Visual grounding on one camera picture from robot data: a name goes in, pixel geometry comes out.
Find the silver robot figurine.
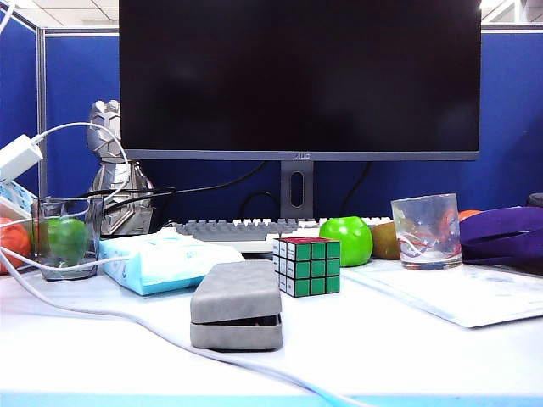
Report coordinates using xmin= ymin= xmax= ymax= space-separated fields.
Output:
xmin=87 ymin=99 xmax=154 ymax=237

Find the shiny green apple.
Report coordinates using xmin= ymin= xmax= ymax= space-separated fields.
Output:
xmin=318 ymin=215 xmax=373 ymax=267

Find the black computer monitor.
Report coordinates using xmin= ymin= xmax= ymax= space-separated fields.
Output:
xmin=119 ymin=0 xmax=484 ymax=161

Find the white paper sheet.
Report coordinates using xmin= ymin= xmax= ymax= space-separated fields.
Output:
xmin=341 ymin=259 xmax=543 ymax=328

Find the green apple behind glass cup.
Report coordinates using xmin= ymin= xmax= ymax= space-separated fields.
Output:
xmin=42 ymin=217 xmax=88 ymax=266

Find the white charger adapter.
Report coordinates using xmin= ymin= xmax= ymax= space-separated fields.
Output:
xmin=0 ymin=133 xmax=44 ymax=181

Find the purple fabric bag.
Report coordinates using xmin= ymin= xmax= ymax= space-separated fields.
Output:
xmin=459 ymin=205 xmax=543 ymax=265

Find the smoky square glass cup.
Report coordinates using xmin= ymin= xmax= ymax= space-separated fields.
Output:
xmin=30 ymin=196 xmax=104 ymax=281

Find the grey monitor stand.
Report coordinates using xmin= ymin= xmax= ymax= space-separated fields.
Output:
xmin=279 ymin=159 xmax=315 ymax=220

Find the light blue wet wipes pack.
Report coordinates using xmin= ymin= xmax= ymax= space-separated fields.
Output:
xmin=98 ymin=235 xmax=246 ymax=297

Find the brown kiwi fruit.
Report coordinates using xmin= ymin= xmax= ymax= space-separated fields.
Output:
xmin=370 ymin=220 xmax=400 ymax=260

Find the blue and white box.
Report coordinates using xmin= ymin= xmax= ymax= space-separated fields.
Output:
xmin=0 ymin=180 xmax=37 ymax=213

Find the grey suede glasses case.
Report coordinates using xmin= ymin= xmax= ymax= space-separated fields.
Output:
xmin=189 ymin=260 xmax=284 ymax=352

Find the white and grey keyboard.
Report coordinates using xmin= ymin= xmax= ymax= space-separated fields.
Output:
xmin=163 ymin=215 xmax=394 ymax=255

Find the white charging cable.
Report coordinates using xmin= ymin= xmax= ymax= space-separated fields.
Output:
xmin=0 ymin=121 xmax=374 ymax=407

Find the large orange fruit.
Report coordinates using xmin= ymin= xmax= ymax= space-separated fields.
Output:
xmin=0 ymin=215 xmax=31 ymax=275

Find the clear tumbler with red swirls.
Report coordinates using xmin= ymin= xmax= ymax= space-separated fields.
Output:
xmin=389 ymin=192 xmax=463 ymax=271

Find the grey partition post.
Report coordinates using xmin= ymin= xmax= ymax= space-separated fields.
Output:
xmin=35 ymin=25 xmax=48 ymax=198

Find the black cable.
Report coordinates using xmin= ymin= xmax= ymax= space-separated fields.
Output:
xmin=239 ymin=189 xmax=281 ymax=218
xmin=78 ymin=160 xmax=268 ymax=213
xmin=342 ymin=160 xmax=372 ymax=204

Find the rubik's cube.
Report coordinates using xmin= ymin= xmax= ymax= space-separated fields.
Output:
xmin=272 ymin=236 xmax=342 ymax=298

